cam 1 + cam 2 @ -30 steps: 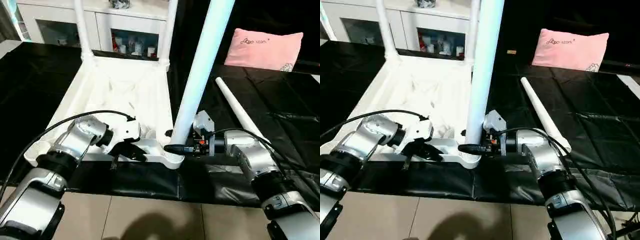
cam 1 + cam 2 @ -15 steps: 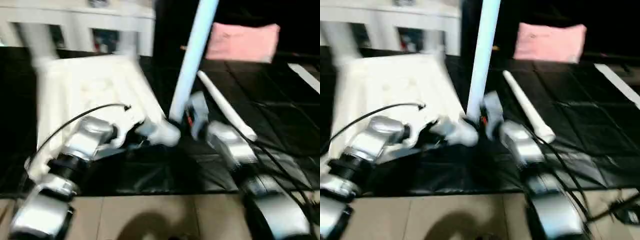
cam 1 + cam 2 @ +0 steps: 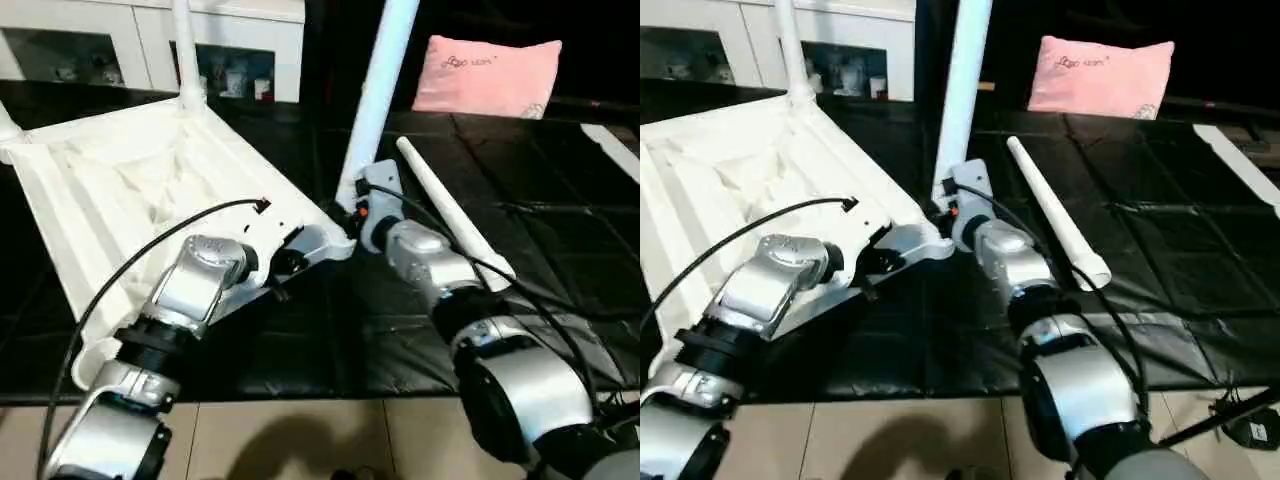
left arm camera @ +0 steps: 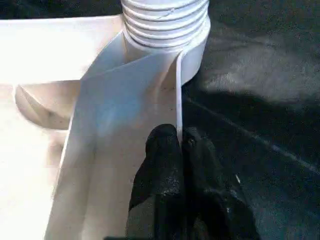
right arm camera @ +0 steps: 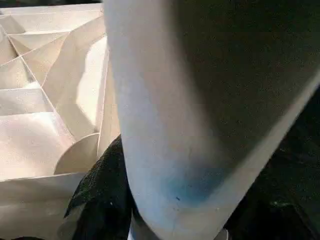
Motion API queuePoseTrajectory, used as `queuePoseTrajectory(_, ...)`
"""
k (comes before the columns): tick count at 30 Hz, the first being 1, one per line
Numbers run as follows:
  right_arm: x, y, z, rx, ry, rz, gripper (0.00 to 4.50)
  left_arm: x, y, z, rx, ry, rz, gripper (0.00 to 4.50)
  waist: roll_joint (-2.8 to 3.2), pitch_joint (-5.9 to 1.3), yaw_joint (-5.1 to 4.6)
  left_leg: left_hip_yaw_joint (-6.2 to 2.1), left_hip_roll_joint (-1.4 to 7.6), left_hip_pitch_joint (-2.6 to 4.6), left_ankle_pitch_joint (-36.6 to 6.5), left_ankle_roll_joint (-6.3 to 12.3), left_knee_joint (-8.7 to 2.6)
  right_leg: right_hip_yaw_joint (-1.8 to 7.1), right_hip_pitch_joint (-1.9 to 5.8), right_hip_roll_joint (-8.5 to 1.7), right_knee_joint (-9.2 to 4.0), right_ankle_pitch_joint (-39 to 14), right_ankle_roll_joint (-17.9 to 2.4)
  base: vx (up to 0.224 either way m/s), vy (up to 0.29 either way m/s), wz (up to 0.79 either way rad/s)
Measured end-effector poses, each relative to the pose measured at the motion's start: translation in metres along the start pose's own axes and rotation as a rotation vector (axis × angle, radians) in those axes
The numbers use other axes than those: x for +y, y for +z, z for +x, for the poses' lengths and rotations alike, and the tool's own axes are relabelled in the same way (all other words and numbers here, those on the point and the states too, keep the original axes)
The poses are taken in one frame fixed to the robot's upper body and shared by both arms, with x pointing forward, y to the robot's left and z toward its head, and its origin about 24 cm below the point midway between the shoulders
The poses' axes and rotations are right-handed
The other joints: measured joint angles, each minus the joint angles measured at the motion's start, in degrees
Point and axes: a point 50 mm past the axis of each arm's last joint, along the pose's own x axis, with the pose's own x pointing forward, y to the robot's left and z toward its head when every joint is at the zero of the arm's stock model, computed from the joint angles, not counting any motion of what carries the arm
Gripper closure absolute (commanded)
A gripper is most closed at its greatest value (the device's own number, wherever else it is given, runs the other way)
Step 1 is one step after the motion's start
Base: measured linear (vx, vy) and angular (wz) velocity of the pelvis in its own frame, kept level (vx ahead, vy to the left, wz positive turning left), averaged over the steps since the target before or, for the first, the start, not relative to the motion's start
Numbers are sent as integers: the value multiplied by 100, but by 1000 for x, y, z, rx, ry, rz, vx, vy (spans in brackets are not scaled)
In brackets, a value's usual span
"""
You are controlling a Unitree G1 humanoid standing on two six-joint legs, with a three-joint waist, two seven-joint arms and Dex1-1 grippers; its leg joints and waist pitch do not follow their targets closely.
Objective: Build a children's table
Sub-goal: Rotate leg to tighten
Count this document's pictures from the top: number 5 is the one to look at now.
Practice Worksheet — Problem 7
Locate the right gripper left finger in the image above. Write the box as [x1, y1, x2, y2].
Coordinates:
[57, 134, 137, 240]

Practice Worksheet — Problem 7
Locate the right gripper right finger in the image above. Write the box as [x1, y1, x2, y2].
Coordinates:
[227, 169, 320, 240]

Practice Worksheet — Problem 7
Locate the white plastic table top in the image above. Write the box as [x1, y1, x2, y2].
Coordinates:
[0, 2, 124, 240]

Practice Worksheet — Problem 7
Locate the white plastic table leg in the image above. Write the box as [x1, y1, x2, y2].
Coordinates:
[102, 0, 320, 240]

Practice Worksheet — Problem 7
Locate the black work mat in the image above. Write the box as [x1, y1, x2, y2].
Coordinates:
[222, 87, 320, 240]

